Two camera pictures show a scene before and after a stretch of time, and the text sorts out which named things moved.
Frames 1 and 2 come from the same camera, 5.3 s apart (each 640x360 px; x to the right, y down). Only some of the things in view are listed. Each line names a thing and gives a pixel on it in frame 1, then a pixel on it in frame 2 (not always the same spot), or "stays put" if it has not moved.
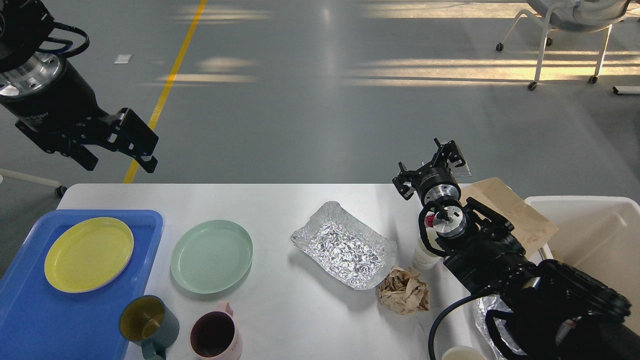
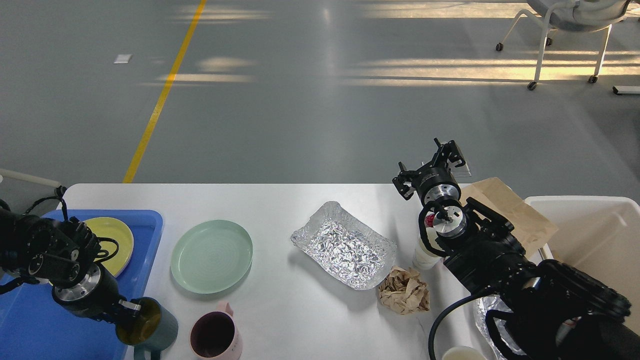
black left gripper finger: (129, 134) -> (130, 305)
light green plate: (211, 256) stays put
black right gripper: (435, 184) stays put
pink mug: (214, 335) stays put
